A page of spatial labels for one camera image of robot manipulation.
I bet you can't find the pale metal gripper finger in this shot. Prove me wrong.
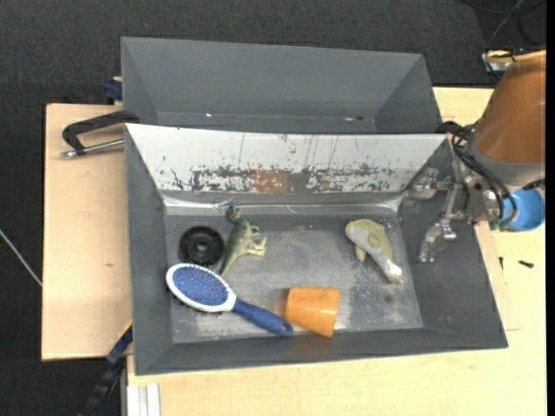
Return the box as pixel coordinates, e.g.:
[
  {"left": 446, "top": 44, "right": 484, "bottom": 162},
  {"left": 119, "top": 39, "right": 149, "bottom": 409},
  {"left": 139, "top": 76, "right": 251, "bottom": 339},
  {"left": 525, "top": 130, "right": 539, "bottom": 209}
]
[
  {"left": 402, "top": 166, "right": 455, "bottom": 201},
  {"left": 417, "top": 219, "right": 460, "bottom": 263}
]

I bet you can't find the blue cup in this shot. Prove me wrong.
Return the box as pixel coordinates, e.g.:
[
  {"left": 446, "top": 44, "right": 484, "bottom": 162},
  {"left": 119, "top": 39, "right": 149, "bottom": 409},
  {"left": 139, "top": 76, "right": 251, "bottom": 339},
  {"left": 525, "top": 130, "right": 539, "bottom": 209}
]
[{"left": 501, "top": 185, "right": 546, "bottom": 232}]

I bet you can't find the grey and green soft toy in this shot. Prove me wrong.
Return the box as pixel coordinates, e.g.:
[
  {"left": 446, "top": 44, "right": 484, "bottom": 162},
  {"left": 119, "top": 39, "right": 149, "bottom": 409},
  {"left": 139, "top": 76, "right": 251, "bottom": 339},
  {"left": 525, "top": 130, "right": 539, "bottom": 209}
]
[{"left": 344, "top": 218, "right": 407, "bottom": 286}]

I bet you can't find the grey metal bin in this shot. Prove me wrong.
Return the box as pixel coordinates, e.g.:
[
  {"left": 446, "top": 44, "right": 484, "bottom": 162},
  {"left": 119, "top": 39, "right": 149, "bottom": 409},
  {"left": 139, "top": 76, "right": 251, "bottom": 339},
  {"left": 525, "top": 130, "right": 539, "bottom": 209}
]
[{"left": 119, "top": 36, "right": 509, "bottom": 376}]

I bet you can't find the orange cup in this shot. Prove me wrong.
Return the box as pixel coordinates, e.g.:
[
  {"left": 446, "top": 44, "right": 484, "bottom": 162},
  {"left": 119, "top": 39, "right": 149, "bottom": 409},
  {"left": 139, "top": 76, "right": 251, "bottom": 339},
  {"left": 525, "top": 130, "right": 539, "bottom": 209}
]
[{"left": 283, "top": 286, "right": 342, "bottom": 339}]

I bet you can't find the green toy dinosaur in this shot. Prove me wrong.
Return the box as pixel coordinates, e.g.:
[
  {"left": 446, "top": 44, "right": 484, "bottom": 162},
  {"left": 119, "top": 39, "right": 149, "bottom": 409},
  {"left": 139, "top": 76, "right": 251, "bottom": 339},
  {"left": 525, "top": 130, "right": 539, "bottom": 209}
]
[{"left": 219, "top": 203, "right": 268, "bottom": 277}]

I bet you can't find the blue and white hairbrush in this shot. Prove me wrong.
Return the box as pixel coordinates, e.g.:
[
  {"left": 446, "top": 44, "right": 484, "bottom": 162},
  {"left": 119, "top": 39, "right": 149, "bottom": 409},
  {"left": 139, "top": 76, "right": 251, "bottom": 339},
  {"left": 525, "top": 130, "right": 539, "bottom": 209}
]
[{"left": 165, "top": 262, "right": 295, "bottom": 337}]

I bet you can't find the pale cardboard board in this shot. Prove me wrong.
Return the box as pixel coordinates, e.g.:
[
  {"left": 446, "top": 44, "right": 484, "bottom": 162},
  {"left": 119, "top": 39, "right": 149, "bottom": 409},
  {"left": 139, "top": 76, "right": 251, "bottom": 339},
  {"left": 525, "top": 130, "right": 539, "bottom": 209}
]
[{"left": 41, "top": 101, "right": 134, "bottom": 362}]

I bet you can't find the black plastic ring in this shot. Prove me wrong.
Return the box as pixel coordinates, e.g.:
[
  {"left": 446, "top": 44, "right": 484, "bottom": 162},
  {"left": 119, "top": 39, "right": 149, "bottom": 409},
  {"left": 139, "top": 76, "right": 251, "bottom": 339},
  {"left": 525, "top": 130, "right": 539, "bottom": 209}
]
[{"left": 178, "top": 225, "right": 226, "bottom": 268}]

